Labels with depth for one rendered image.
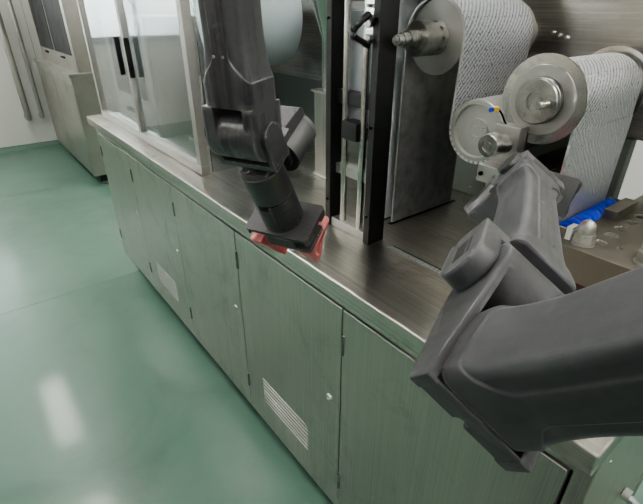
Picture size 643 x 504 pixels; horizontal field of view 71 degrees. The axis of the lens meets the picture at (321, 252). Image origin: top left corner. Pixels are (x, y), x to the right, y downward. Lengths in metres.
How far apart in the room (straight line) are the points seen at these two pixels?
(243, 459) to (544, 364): 1.59
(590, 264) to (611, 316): 0.68
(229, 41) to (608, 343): 0.42
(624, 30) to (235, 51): 0.89
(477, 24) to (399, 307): 0.56
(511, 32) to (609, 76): 0.24
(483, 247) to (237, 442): 1.57
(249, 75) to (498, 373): 0.38
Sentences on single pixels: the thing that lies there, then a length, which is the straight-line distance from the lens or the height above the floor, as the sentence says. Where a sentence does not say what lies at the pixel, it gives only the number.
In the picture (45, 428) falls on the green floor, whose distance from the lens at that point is 2.09.
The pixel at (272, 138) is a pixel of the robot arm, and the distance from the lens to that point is 0.52.
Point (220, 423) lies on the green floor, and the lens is 1.87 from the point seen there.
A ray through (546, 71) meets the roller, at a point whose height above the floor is 1.30.
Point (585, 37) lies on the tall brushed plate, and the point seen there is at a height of 1.33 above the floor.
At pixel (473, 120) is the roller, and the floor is 1.19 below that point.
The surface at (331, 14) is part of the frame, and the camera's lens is 1.05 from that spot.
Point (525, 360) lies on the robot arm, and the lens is 0.22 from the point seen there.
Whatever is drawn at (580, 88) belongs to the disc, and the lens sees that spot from 0.86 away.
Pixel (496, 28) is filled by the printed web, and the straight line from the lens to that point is 1.06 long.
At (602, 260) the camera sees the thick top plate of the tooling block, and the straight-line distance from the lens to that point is 0.86.
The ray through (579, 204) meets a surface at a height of 1.05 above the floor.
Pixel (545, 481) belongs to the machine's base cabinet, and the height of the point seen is 0.77.
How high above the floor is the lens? 1.39
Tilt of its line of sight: 29 degrees down
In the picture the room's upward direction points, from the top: straight up
